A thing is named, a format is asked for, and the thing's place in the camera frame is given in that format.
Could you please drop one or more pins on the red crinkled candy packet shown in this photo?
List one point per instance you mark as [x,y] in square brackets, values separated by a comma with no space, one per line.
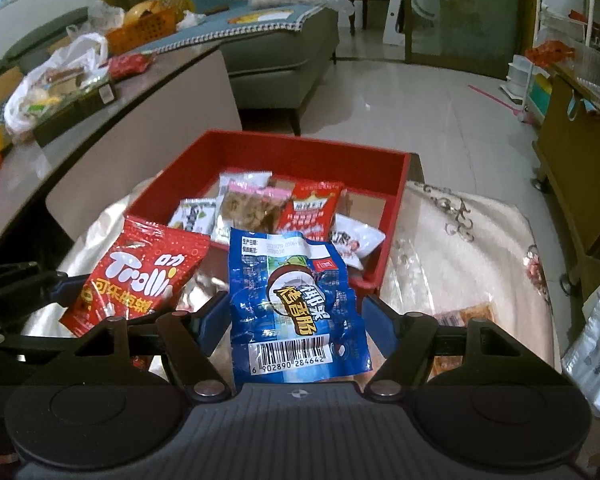
[130,270]

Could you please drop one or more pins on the dark flat box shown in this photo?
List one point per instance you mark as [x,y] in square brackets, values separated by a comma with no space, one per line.
[75,110]

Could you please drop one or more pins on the pink-edged snack packet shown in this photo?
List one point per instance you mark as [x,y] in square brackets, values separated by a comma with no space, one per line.
[250,207]

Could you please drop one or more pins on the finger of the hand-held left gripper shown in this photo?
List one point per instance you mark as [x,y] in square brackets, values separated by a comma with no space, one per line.
[30,342]
[62,287]

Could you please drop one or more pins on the wooden cabinet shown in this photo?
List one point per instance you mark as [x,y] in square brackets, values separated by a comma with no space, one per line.
[575,160]

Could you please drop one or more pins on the orange plastic bag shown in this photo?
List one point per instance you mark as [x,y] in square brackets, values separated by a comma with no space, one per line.
[547,54]

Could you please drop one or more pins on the clear white snack packet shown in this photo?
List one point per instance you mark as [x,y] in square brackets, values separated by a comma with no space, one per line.
[242,177]

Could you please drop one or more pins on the blue snack packet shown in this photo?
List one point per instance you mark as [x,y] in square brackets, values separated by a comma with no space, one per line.
[290,310]

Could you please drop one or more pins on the brown snack packet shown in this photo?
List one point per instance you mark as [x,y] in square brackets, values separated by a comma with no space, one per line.
[460,317]

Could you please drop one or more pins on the white storage container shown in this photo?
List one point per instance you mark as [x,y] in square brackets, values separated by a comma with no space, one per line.
[519,77]

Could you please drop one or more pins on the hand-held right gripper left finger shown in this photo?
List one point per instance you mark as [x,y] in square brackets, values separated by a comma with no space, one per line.
[216,317]

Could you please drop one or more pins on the grey sofa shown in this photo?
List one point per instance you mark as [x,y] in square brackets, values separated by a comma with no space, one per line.
[280,70]

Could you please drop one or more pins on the red cardboard box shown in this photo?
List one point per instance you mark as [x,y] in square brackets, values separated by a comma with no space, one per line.
[300,155]

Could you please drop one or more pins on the floral satin cloth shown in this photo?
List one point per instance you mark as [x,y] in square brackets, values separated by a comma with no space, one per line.
[455,260]

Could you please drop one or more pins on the blue sofa blanket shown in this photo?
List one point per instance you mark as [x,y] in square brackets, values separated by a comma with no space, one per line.
[260,20]

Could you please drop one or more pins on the white snack packet green print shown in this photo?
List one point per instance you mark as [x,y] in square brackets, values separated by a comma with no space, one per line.
[195,215]

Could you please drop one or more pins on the white board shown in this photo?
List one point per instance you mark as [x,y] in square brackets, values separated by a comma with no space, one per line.
[395,15]

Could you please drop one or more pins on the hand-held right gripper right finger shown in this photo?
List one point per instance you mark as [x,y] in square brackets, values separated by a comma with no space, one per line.
[379,322]

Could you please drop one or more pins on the white plastic bag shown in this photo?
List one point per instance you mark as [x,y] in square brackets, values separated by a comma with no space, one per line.
[35,95]
[595,350]

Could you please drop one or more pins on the grey coffee table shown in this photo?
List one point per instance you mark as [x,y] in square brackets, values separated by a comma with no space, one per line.
[155,95]

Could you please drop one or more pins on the orange plastic basket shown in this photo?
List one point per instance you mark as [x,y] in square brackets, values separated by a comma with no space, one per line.
[140,30]

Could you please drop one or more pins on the pink stick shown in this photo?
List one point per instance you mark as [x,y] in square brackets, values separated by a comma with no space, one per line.
[495,97]

